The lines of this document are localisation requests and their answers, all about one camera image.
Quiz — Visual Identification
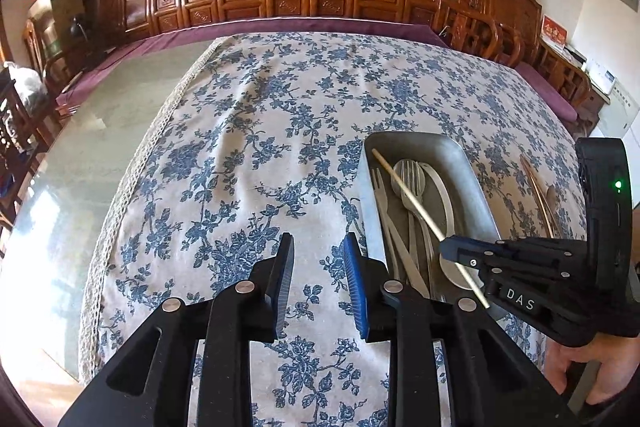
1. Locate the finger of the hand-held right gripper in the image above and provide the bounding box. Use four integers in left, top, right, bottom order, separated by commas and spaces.
475, 264, 506, 297
439, 234, 590, 280

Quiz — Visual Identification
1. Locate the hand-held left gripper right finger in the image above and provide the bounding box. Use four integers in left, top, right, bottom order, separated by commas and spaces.
342, 232, 576, 427

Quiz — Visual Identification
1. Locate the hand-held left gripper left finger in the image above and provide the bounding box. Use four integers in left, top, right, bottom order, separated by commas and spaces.
59, 232, 296, 427

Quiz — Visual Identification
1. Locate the large metal spoon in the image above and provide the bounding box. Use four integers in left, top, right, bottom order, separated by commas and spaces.
417, 162, 457, 254

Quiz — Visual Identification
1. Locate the rectangular metal tray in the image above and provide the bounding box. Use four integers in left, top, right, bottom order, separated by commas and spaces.
356, 132, 503, 304

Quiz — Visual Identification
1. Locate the light wooden chopstick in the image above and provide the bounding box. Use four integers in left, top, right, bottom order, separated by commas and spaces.
372, 148, 491, 309

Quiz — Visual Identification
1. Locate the person's right hand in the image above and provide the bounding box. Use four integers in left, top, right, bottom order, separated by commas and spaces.
542, 332, 640, 408

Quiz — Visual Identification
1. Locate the brown chopstick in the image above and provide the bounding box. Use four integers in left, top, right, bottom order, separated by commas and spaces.
520, 154, 556, 239

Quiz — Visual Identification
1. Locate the small metal spoon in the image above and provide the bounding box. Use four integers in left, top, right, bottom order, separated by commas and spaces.
544, 184, 559, 228

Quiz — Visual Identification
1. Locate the wooden side table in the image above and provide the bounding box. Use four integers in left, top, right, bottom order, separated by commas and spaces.
575, 57, 608, 128

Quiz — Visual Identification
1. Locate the blue floral tablecloth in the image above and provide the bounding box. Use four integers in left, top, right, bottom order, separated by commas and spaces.
80, 32, 588, 427

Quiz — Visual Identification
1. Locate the square purple armchair cushion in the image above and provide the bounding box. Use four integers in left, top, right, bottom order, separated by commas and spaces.
515, 62, 578, 121

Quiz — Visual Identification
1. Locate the white desk device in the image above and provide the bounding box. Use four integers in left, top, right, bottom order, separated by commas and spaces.
585, 59, 618, 96

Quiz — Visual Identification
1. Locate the wooden dining chair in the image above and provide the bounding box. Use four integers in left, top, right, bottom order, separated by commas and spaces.
0, 147, 32, 234
0, 72, 53, 160

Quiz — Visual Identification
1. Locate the wooden chair with armrests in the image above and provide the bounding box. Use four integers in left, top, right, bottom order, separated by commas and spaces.
22, 18, 87, 78

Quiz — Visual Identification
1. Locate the clear plastic bag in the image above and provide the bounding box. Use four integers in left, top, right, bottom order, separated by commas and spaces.
2, 62, 42, 108

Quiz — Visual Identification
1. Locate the dark cabinet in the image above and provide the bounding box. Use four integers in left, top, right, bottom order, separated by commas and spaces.
47, 0, 101, 54

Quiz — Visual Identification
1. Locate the white wall electrical cabinet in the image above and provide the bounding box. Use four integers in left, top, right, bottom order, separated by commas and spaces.
597, 79, 640, 138

